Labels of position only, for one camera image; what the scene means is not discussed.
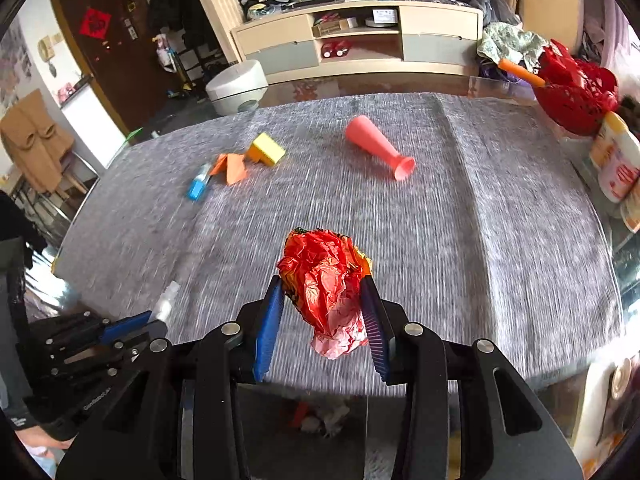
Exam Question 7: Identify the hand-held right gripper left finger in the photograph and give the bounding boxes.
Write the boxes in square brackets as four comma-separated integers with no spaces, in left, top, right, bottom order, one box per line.
[56,275,287,480]

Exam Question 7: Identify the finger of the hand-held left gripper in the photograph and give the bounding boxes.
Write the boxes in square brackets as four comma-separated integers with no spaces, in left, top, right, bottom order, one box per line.
[47,319,169,378]
[27,310,153,348]

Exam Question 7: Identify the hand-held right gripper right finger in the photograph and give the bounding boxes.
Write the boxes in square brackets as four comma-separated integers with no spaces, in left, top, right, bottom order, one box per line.
[359,275,583,480]

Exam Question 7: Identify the small clear plastic bottle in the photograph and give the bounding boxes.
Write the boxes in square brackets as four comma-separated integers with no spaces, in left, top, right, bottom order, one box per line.
[150,280,181,322]

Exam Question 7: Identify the red plastic bag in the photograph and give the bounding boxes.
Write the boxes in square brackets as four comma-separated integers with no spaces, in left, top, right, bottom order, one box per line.
[276,227,375,361]

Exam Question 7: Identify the black bin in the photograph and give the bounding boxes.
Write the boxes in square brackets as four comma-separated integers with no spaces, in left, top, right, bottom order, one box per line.
[240,385,416,480]

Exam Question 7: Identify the person's left hand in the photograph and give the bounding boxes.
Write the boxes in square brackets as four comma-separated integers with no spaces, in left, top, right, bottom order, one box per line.
[20,427,76,466]

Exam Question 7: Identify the grey woven table cloth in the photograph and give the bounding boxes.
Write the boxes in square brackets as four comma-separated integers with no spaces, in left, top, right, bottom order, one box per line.
[52,92,626,396]

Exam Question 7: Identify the red and white scraps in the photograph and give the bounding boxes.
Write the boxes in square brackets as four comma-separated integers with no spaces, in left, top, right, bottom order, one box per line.
[290,400,351,436]

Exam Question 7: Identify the black garment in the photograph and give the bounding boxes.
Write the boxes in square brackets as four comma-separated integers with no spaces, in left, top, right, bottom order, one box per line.
[0,192,48,281]

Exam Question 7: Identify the blue and white glue stick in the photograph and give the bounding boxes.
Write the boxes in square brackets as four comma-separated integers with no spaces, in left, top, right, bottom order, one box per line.
[187,162,213,202]

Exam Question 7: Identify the metal chair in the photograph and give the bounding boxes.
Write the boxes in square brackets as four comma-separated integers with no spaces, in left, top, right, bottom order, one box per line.
[10,150,101,241]

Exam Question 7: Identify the orange folded paper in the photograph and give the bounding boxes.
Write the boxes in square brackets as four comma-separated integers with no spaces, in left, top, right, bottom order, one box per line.
[209,152,249,186]

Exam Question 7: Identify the yellow box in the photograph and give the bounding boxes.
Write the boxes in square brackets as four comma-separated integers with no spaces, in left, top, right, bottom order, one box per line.
[246,132,287,167]

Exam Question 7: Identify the pink plastic cone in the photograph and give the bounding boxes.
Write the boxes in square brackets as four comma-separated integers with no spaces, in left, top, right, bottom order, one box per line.
[345,115,417,182]

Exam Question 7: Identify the white board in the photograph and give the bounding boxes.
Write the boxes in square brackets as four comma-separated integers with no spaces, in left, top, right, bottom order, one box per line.
[60,77,128,171]

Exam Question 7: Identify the brown coat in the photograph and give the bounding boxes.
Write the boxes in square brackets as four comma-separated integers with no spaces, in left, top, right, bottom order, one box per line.
[0,89,75,193]

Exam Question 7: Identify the white round stool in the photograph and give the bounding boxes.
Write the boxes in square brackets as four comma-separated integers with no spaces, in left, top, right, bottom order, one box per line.
[205,59,269,116]

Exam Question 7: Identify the brown wooden door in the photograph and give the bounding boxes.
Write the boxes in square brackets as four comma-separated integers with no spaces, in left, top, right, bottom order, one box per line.
[47,0,176,133]

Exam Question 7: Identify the kick scooter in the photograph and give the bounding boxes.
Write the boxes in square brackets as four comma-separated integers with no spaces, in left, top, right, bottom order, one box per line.
[155,35,193,98]

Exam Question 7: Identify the white bottle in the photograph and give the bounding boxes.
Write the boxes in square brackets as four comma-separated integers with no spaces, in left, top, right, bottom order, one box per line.
[589,111,628,171]
[597,130,640,204]
[620,180,640,233]

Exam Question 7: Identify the red toy car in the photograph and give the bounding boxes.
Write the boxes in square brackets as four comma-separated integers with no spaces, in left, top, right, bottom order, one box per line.
[321,39,352,59]

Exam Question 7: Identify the beige television cabinet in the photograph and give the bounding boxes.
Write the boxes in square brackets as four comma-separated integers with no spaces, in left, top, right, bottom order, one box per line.
[230,0,485,86]

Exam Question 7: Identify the orange stick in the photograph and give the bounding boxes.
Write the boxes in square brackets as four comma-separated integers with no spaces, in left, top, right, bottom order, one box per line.
[499,58,547,87]

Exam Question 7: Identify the red diamond door charm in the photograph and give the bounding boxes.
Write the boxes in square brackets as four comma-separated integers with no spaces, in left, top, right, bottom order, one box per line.
[79,7,113,41]

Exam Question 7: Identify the red plastic basket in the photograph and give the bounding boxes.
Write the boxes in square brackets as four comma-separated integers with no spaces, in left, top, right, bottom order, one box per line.
[532,40,620,137]

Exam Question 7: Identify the floral blanket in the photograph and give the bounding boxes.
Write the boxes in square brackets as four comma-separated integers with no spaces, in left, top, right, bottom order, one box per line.
[476,21,548,73]

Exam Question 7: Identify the dark hanging coats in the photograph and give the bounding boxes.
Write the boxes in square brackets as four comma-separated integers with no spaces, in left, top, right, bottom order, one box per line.
[147,0,221,56]

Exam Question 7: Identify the blue-grey clothing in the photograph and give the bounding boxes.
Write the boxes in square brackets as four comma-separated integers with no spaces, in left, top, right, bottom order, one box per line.
[462,0,506,26]

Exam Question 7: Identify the pink curtain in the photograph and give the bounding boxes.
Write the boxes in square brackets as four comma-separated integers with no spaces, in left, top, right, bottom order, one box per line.
[580,10,640,76]

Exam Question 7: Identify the wall photos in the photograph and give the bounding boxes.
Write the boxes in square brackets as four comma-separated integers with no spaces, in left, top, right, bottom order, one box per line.
[0,25,33,111]

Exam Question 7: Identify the wall intercom phone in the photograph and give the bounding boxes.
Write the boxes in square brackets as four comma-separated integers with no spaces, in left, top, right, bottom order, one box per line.
[39,35,63,61]

